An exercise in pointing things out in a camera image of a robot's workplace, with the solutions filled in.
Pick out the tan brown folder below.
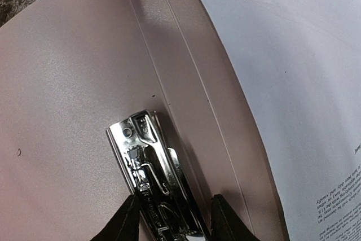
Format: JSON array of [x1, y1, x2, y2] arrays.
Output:
[[1, 0, 289, 240]]

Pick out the printed paper sheet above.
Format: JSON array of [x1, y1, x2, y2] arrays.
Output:
[[201, 0, 360, 240]]

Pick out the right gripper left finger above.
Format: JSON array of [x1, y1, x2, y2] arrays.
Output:
[[91, 195, 140, 241]]

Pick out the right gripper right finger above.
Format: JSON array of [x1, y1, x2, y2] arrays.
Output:
[[211, 194, 259, 241]]

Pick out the tan folder metal clip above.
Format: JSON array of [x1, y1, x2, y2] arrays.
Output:
[[106, 110, 210, 240]]

